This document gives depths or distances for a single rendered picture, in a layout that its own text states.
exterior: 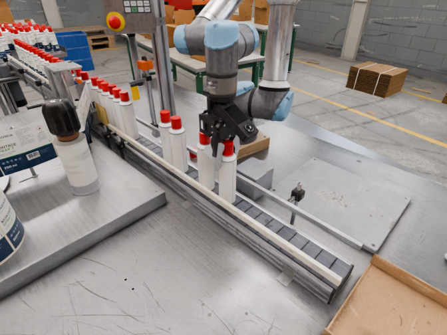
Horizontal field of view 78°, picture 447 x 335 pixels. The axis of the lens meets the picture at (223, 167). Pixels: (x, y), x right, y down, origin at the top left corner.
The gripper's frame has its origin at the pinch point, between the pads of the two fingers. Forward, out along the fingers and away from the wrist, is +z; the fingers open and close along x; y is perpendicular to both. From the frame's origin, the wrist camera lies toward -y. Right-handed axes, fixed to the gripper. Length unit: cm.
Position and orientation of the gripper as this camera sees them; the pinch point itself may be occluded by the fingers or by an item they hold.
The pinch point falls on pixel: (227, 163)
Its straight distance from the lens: 77.7
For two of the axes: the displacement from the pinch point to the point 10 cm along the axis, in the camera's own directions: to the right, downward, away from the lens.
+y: -7.1, -4.0, 5.8
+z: 0.0, 8.2, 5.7
